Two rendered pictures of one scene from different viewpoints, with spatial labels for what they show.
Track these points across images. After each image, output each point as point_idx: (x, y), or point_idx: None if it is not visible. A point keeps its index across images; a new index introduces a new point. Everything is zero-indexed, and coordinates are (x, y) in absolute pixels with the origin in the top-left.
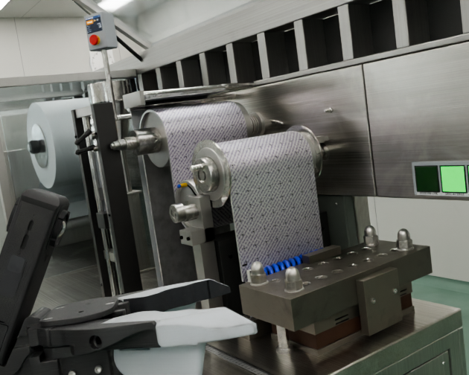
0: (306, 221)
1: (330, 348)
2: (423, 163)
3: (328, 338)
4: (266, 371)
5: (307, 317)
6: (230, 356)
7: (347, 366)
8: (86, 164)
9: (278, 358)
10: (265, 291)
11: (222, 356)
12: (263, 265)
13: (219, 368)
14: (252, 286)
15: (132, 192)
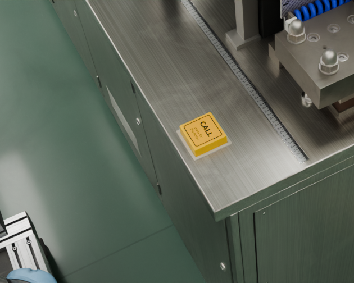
0: None
1: (353, 109)
2: None
3: (353, 101)
4: (285, 128)
5: (335, 97)
6: (256, 91)
7: None
8: None
9: (301, 108)
10: (299, 60)
11: (249, 90)
12: (303, 26)
13: (243, 109)
14: (288, 42)
15: None
